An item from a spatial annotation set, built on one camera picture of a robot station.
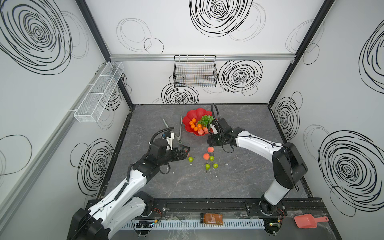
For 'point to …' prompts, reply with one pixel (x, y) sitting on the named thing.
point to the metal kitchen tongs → (179, 139)
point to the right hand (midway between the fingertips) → (209, 140)
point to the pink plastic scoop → (308, 221)
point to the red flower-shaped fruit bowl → (197, 114)
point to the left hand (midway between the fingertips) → (185, 149)
